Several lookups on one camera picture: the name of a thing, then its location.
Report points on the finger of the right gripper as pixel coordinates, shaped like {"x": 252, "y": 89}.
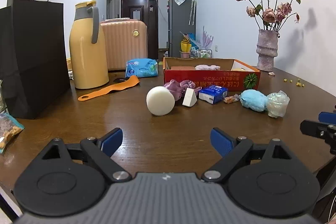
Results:
{"x": 328, "y": 117}
{"x": 320, "y": 130}

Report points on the blue wet wipes pack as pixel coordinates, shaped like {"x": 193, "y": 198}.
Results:
{"x": 141, "y": 68}

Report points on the fluffy lilac headband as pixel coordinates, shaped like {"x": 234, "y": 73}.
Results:
{"x": 204, "y": 67}

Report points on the black paper bag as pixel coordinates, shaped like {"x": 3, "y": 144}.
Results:
{"x": 34, "y": 69}

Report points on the yellow bucket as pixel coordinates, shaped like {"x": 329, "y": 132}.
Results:
{"x": 185, "y": 46}

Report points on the yellow thermos jug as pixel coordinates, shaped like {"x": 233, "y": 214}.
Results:
{"x": 87, "y": 48}

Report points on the small snack packet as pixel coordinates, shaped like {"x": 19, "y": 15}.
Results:
{"x": 232, "y": 99}

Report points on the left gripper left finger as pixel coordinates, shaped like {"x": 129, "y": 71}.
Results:
{"x": 98, "y": 153}

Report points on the dark brown door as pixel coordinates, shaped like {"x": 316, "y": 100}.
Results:
{"x": 144, "y": 14}

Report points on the orange shoehorn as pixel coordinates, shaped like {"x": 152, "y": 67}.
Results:
{"x": 121, "y": 85}

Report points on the blue tissue pack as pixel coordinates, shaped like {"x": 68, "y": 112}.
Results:
{"x": 213, "y": 94}

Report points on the blue fluffy puff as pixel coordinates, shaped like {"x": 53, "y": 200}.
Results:
{"x": 254, "y": 100}

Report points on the dried pink roses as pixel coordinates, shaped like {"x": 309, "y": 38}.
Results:
{"x": 271, "y": 15}

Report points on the red cardboard box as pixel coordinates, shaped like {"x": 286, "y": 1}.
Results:
{"x": 234, "y": 74}

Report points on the white triangular sponge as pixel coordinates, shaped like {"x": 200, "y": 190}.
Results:
{"x": 190, "y": 98}

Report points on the purple satin scrunchie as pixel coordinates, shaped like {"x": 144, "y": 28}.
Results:
{"x": 178, "y": 89}

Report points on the grey refrigerator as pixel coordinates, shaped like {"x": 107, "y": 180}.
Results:
{"x": 179, "y": 15}

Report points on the white foam cylinder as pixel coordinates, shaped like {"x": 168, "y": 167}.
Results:
{"x": 160, "y": 101}

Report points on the pink textured vase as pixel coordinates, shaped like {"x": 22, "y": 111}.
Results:
{"x": 267, "y": 50}

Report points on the snack bag left edge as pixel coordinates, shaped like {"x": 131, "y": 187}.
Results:
{"x": 9, "y": 128}

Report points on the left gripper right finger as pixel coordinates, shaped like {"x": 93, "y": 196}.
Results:
{"x": 234, "y": 154}

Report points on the white item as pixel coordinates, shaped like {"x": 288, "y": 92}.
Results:
{"x": 276, "y": 104}

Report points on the pink suitcase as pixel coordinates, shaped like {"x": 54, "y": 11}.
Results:
{"x": 120, "y": 47}

